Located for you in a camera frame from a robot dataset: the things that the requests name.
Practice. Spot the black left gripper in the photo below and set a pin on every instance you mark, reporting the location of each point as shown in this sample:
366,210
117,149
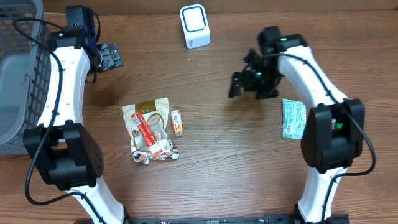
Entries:
110,56

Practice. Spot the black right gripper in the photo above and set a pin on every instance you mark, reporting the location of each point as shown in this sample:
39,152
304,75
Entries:
249,86

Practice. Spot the teal tissue pack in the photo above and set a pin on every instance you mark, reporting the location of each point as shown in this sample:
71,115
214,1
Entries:
294,117

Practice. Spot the brown nut snack pouch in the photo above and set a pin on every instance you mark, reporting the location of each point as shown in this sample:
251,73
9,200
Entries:
155,113

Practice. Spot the red snack bar wrapper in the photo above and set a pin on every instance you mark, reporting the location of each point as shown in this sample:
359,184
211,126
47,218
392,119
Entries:
143,127

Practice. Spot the orange snack packet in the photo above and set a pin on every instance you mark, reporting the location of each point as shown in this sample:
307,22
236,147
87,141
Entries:
177,123

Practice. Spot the green bottle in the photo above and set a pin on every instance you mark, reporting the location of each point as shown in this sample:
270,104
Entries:
336,125

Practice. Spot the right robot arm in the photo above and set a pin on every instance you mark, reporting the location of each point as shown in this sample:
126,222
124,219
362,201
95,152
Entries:
332,136

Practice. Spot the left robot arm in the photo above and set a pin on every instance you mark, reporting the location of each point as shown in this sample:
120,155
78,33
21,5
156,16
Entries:
61,149

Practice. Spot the white barcode scanner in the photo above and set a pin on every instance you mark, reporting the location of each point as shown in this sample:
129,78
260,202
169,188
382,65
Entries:
195,26

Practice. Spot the grey plastic mesh basket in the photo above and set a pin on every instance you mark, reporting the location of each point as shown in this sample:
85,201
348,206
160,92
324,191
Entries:
25,71

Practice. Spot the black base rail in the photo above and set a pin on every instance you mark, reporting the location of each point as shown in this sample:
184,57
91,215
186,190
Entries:
214,221

